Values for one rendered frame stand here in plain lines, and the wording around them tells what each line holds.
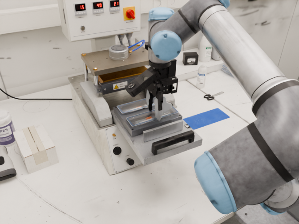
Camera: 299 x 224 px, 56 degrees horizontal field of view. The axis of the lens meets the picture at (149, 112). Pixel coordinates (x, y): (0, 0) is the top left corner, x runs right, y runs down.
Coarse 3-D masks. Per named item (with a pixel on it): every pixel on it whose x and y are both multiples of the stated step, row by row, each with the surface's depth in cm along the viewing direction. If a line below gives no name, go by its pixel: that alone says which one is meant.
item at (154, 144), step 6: (186, 132) 90; (192, 132) 90; (168, 138) 88; (174, 138) 88; (180, 138) 88; (186, 138) 90; (192, 138) 91; (156, 144) 85; (162, 144) 86; (168, 144) 87; (156, 150) 86
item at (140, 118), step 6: (174, 108) 102; (138, 114) 99; (144, 114) 99; (150, 114) 99; (162, 114) 99; (168, 114) 99; (132, 120) 96; (138, 120) 96; (144, 120) 96; (150, 120) 96
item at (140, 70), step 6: (144, 66) 119; (114, 72) 114; (120, 72) 114; (126, 72) 114; (132, 72) 114; (138, 72) 114; (102, 78) 110; (108, 78) 110; (114, 78) 110; (120, 78) 111
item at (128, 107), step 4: (140, 100) 107; (144, 100) 107; (124, 104) 104; (128, 104) 104; (132, 104) 104; (136, 104) 104; (140, 104) 104; (144, 104) 105; (152, 104) 105; (120, 108) 102; (124, 108) 102; (128, 108) 102; (132, 108) 102; (136, 108) 102; (124, 112) 100
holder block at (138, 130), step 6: (114, 108) 104; (120, 114) 101; (126, 114) 101; (132, 114) 101; (180, 114) 101; (120, 120) 101; (162, 120) 98; (168, 120) 98; (174, 120) 100; (126, 126) 96; (144, 126) 95; (150, 126) 96; (156, 126) 97; (132, 132) 93; (138, 132) 94
